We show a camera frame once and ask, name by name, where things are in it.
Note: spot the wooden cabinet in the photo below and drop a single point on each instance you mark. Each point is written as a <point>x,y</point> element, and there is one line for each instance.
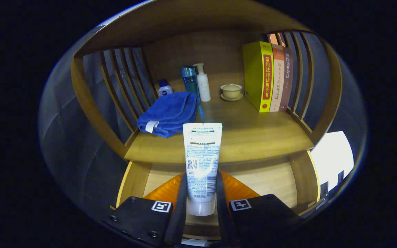
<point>198,13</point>

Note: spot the blue towel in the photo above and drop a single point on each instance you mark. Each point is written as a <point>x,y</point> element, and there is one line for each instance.
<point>171,112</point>

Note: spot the teal bottle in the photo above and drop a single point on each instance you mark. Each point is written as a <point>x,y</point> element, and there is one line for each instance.
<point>189,80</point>

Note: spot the wooden drawer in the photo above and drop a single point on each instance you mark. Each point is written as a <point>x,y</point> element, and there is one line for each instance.
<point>264,179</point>

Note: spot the yellow book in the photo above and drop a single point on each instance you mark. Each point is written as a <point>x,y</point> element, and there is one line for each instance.
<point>258,75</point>

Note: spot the white drawer unit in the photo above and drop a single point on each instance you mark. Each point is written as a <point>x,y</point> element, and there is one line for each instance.
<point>333,155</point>

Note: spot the beige saucer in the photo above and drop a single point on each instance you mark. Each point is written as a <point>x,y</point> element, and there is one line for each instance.
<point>232,100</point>

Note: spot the small white blue-capped bottle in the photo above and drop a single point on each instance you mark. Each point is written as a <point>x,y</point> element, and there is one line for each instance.
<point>165,90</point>

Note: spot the beige lidded teacup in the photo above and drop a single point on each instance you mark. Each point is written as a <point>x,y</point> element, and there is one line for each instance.
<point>231,90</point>

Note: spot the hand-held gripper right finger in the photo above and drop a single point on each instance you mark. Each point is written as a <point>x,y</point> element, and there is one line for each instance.
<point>223,217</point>

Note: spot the white pump bottle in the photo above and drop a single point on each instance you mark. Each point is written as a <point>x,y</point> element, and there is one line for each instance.
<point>203,86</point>

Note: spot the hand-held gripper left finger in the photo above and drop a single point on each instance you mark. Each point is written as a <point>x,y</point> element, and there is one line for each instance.
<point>180,220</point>

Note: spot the brown book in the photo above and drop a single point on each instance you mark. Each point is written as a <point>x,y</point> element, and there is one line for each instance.
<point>287,79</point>

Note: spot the orange book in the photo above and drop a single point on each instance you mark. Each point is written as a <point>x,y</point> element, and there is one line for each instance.
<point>278,79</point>

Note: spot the white cosmetic tube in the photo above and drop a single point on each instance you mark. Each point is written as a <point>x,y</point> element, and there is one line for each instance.
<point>202,162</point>

